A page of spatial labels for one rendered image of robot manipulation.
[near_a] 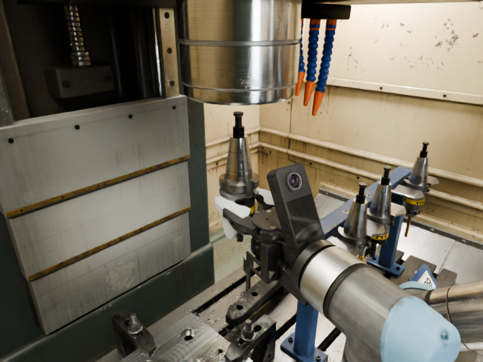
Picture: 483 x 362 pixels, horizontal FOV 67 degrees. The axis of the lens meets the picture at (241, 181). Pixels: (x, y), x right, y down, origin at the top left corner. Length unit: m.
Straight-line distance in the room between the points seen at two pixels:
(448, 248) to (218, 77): 1.25
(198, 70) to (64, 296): 0.72
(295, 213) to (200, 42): 0.23
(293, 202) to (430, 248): 1.13
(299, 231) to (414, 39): 1.10
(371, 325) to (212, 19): 0.36
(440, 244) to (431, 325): 1.19
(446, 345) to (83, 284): 0.85
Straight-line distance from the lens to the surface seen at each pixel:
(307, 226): 0.46
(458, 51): 1.42
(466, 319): 0.51
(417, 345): 0.37
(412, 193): 0.98
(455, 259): 1.53
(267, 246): 0.48
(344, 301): 0.40
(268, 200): 0.55
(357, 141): 1.59
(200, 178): 1.17
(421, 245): 1.55
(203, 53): 0.45
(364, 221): 0.72
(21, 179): 0.86
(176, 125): 1.00
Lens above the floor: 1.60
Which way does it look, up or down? 24 degrees down
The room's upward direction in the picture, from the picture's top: straight up
